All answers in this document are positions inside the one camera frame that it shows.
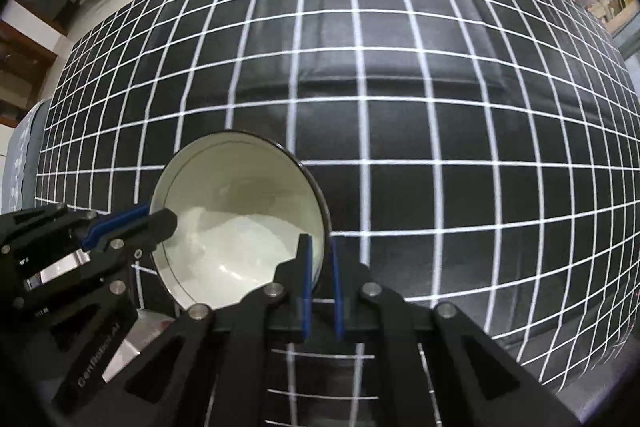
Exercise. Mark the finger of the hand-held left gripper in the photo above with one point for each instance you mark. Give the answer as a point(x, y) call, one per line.
point(150, 232)
point(120, 222)

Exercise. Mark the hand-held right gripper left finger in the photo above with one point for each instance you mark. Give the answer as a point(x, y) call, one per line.
point(307, 287)

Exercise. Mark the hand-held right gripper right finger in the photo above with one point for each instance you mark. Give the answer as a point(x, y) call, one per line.
point(338, 297)

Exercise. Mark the white bowl with dark rim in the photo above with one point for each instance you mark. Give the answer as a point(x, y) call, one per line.
point(235, 187)

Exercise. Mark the white plate with pink flowers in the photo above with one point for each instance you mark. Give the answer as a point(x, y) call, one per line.
point(145, 334)

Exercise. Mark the grey cushion with gold print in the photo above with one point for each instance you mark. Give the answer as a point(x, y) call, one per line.
point(22, 157)

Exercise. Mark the dark wooden cabinet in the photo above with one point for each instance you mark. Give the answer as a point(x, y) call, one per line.
point(25, 67)

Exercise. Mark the black white checkered tablecloth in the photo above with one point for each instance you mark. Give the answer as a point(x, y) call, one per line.
point(425, 107)

